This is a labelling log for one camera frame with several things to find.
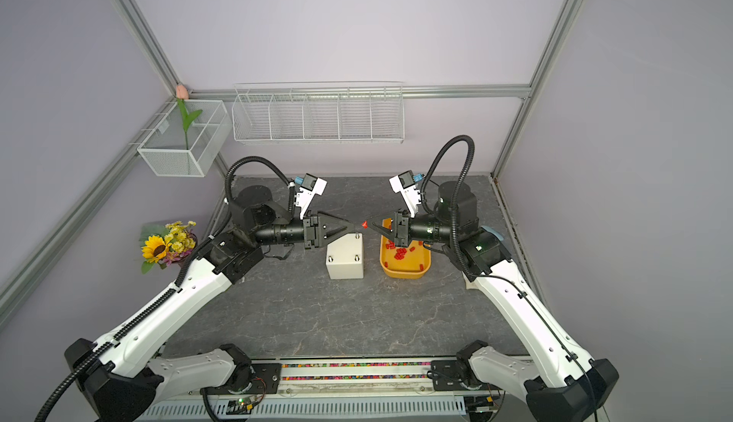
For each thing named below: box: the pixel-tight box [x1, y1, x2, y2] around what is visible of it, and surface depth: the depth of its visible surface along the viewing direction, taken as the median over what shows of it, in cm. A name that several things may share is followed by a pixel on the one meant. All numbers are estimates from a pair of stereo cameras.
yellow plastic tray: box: [379, 217, 432, 279], surface depth 97 cm
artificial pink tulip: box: [175, 84, 204, 150], surface depth 91 cm
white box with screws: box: [325, 232, 364, 280], surface depth 87 cm
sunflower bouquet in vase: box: [138, 220, 198, 275], surface depth 74 cm
